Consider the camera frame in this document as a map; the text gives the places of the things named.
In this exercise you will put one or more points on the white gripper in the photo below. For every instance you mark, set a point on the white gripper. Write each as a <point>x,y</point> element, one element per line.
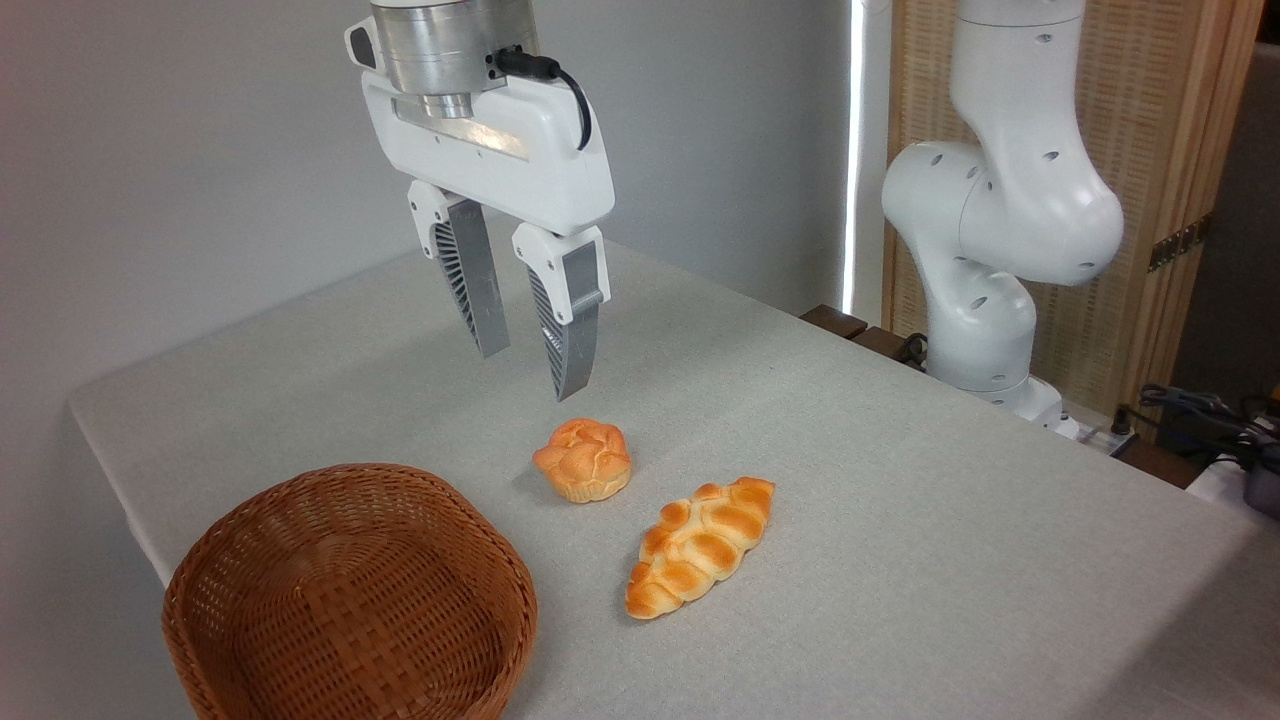
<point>530,170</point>

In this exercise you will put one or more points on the round golden bread bun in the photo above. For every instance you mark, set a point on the round golden bread bun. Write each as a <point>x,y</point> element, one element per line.
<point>585,462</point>

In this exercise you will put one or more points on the long braided bread loaf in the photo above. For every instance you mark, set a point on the long braided bread loaf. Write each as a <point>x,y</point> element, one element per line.
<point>700,548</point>

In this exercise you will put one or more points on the brown woven wicker basket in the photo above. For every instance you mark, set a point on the brown woven wicker basket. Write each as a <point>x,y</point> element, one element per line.
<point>400,650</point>

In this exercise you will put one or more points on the dark brown wooden ledge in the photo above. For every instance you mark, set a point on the dark brown wooden ledge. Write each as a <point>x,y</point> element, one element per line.
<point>835,321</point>

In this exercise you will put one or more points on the grey tablecloth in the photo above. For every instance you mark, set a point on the grey tablecloth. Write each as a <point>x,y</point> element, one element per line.
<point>800,450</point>

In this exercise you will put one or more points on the wooden folding screen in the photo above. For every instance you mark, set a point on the wooden folding screen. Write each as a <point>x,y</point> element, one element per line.
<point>1150,120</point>

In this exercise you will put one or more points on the black screen hinge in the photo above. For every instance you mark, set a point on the black screen hinge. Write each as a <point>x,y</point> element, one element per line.
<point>1180,243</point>

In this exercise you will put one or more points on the dark grey box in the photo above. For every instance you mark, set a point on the dark grey box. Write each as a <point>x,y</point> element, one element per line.
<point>1264,485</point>

